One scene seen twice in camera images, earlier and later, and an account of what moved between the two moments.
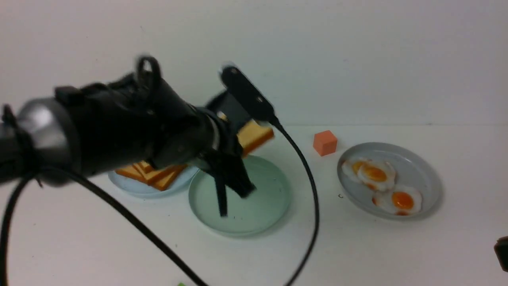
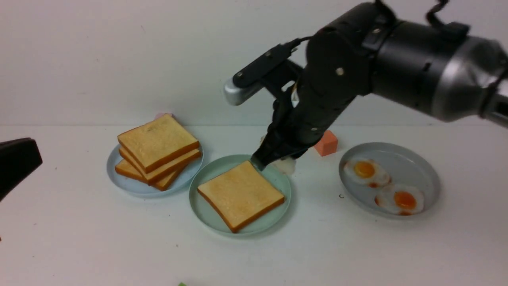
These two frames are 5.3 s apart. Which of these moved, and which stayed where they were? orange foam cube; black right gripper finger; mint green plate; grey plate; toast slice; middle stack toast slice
Moved: toast slice; black right gripper finger
Stayed: mint green plate; grey plate; middle stack toast slice; orange foam cube
